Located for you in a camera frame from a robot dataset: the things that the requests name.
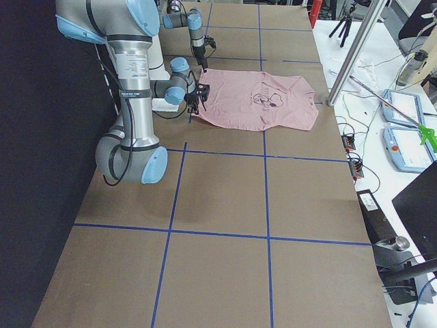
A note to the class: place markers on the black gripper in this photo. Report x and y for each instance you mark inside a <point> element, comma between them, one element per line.
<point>192,99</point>
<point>199,53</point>

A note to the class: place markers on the orange connector block far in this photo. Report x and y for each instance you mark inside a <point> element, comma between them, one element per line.
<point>348,143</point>

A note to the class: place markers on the orange connector block near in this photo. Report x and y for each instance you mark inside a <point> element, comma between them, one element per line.
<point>355,163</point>

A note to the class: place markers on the pink Snoopy t-shirt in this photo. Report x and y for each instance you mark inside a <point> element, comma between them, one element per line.
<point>257,101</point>

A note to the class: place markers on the far blue teach pendant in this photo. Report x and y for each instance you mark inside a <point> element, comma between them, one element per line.
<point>409,104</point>

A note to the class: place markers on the near blue teach pendant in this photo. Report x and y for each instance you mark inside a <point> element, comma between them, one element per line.
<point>406,151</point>

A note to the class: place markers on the black tripod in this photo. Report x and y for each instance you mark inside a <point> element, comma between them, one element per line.
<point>345,24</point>

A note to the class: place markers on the grey water bottle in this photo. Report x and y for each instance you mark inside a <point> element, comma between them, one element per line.
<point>413,66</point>

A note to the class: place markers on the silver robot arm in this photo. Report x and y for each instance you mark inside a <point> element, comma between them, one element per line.
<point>130,150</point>
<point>177,16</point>

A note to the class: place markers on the black monitor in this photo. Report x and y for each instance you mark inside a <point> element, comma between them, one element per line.
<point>416,208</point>

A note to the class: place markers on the black box with label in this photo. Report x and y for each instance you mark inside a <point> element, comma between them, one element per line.
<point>379,230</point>

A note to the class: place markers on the orange connector block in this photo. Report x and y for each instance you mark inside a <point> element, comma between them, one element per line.
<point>348,143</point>
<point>355,163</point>

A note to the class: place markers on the blue teach pendant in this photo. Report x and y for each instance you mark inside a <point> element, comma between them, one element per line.
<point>406,151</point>
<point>409,104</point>

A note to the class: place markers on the red cylinder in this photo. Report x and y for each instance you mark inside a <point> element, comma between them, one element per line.
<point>314,13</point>

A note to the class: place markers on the metal rod green clip stand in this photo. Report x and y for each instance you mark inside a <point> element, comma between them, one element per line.
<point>427,134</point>

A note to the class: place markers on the aluminium frame post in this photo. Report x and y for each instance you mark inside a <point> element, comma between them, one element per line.
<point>375,10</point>

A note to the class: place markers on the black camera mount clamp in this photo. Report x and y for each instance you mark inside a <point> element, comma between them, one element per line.
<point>404,276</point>

